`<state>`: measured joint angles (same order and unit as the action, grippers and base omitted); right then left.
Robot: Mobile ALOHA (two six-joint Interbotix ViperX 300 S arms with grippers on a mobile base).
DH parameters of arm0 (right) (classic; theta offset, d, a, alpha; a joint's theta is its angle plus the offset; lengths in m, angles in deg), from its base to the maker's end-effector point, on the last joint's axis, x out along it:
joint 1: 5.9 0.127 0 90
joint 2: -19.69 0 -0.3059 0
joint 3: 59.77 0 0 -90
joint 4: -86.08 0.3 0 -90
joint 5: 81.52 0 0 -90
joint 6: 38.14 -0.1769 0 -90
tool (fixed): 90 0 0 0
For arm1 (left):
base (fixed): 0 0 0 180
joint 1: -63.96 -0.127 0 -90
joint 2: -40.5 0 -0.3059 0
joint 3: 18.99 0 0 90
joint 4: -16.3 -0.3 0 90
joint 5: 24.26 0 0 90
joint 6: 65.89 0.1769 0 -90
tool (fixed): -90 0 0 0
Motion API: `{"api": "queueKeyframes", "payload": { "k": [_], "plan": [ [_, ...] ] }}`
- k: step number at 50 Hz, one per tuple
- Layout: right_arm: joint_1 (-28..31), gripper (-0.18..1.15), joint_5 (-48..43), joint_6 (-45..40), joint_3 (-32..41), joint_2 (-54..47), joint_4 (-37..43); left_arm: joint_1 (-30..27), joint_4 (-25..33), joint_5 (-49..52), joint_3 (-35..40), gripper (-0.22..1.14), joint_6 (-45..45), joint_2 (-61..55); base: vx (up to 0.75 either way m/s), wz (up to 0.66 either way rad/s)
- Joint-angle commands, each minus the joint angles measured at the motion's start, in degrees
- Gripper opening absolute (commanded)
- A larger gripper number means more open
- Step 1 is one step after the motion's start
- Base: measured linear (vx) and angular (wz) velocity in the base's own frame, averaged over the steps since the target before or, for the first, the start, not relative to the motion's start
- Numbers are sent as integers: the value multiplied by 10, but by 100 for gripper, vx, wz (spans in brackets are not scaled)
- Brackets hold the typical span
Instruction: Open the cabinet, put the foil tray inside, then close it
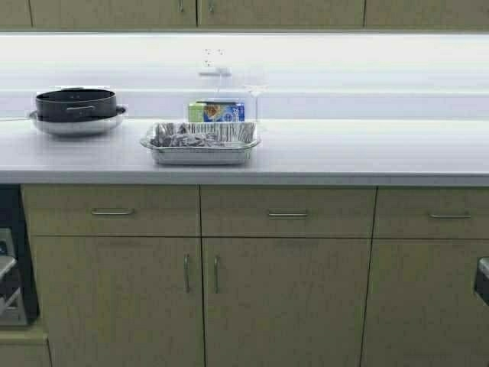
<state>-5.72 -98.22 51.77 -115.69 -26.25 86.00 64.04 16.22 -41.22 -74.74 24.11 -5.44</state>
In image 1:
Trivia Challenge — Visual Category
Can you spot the left drawer metal handle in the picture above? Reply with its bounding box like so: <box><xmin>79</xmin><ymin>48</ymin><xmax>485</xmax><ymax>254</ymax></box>
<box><xmin>91</xmin><ymin>208</ymin><xmax>134</xmax><ymax>216</ymax></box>

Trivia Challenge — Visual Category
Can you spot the left lower drawer front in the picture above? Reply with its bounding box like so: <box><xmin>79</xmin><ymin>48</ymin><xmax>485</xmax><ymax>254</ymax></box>
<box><xmin>21</xmin><ymin>184</ymin><xmax>200</xmax><ymax>237</ymax></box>

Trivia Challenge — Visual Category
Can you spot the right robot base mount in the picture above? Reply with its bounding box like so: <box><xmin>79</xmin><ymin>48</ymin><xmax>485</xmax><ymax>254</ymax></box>
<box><xmin>474</xmin><ymin>257</ymin><xmax>489</xmax><ymax>305</ymax></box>

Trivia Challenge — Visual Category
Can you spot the door metal handle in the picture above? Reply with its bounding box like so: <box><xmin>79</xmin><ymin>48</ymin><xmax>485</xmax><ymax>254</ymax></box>
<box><xmin>183</xmin><ymin>254</ymin><xmax>191</xmax><ymax>293</ymax></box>
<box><xmin>213</xmin><ymin>255</ymin><xmax>220</xmax><ymax>294</ymax></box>

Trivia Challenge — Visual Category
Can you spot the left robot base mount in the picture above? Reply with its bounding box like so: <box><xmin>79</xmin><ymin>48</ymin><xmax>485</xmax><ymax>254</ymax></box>
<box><xmin>1</xmin><ymin>228</ymin><xmax>28</xmax><ymax>326</ymax></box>

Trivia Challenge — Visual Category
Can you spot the black cooking pot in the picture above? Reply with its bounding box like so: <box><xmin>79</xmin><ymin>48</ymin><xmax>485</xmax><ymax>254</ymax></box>
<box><xmin>35</xmin><ymin>87</ymin><xmax>121</xmax><ymax>122</ymax></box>

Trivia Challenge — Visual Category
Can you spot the silver metal bowl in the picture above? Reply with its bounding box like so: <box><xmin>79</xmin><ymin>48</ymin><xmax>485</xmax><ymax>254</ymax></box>
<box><xmin>28</xmin><ymin>106</ymin><xmax>126</xmax><ymax>137</ymax></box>

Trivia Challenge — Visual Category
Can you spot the right lower drawer front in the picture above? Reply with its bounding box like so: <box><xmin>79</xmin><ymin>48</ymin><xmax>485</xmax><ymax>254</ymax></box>
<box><xmin>374</xmin><ymin>187</ymin><xmax>488</xmax><ymax>239</ymax></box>

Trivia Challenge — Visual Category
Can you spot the grey crumpled cloth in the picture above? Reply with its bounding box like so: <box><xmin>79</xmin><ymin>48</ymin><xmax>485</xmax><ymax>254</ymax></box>
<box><xmin>149</xmin><ymin>123</ymin><xmax>225</xmax><ymax>148</ymax></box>

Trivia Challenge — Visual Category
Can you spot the drawer metal handle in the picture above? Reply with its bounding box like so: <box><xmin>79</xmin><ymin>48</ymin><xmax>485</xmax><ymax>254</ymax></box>
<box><xmin>429</xmin><ymin>213</ymin><xmax>471</xmax><ymax>220</ymax></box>
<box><xmin>267</xmin><ymin>210</ymin><xmax>309</xmax><ymax>219</ymax></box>
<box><xmin>91</xmin><ymin>208</ymin><xmax>134</xmax><ymax>216</ymax></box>

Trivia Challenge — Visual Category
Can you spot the clear wine glass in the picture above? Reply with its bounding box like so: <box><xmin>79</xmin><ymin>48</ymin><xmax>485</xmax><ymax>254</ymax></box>
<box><xmin>244</xmin><ymin>83</ymin><xmax>267</xmax><ymax>123</ymax></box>

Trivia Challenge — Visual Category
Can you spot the white wall outlet plate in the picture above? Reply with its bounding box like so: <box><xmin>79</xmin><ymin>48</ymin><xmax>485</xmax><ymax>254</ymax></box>
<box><xmin>198</xmin><ymin>47</ymin><xmax>232</xmax><ymax>78</ymax></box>

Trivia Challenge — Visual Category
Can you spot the blue green Ziploc box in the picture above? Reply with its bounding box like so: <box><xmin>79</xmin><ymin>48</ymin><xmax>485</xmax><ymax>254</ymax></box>
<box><xmin>188</xmin><ymin>101</ymin><xmax>245</xmax><ymax>123</ymax></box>

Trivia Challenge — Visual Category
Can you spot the middle drawer metal handle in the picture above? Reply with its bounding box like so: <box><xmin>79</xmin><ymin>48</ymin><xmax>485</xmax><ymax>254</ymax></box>
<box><xmin>267</xmin><ymin>210</ymin><xmax>309</xmax><ymax>219</ymax></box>

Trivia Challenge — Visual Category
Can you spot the right drawer metal handle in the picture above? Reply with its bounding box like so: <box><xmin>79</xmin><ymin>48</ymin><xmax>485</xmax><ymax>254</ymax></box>
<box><xmin>429</xmin><ymin>213</ymin><xmax>471</xmax><ymax>220</ymax></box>

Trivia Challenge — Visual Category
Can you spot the left door metal handle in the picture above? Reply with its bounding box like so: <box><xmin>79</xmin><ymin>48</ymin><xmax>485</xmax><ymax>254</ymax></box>
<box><xmin>183</xmin><ymin>254</ymin><xmax>191</xmax><ymax>293</ymax></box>

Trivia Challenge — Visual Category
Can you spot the middle door metal handle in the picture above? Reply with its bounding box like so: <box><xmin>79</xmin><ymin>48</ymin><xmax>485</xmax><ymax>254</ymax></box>
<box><xmin>213</xmin><ymin>255</ymin><xmax>220</xmax><ymax>294</ymax></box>

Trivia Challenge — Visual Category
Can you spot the aluminium foil tray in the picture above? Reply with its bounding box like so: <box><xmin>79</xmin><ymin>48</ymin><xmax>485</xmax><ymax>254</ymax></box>
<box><xmin>140</xmin><ymin>122</ymin><xmax>261</xmax><ymax>165</ymax></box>

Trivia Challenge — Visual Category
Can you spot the middle lower drawer front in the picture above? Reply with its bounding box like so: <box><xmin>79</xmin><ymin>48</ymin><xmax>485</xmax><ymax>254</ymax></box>
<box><xmin>200</xmin><ymin>186</ymin><xmax>376</xmax><ymax>238</ymax></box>

